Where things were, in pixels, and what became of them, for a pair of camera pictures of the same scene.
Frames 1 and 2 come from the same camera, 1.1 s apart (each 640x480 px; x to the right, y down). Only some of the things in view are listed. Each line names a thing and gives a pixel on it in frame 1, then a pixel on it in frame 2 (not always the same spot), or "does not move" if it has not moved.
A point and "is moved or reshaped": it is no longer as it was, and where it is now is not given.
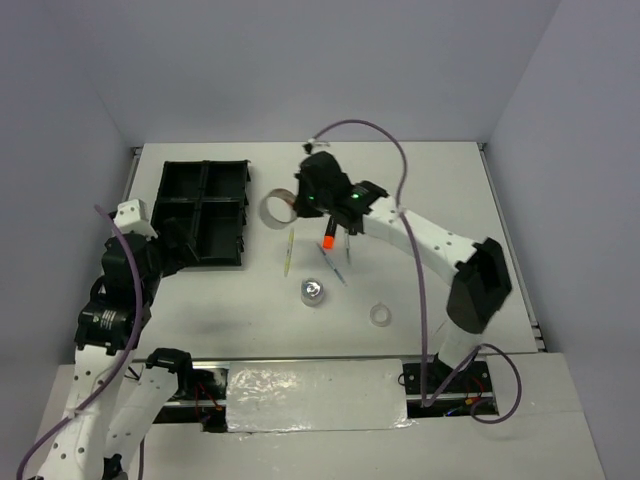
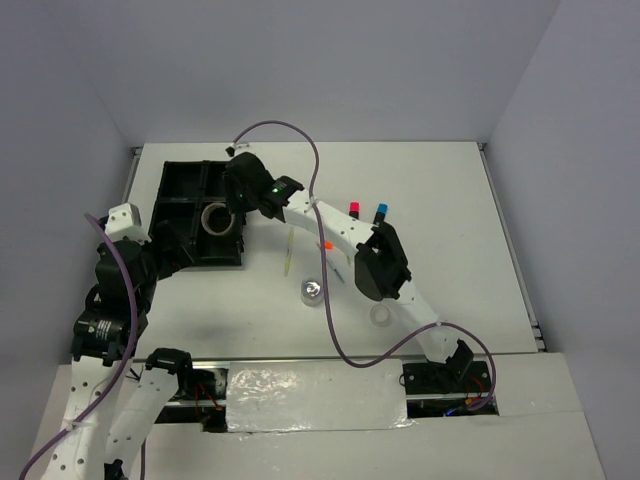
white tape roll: [265, 215] is moved or reshaped
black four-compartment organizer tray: [208, 200] does not move
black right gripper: [302, 208] -> [229, 187]
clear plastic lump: [312, 291] does not move
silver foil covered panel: [274, 396] does not move
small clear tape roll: [380, 315] does not move
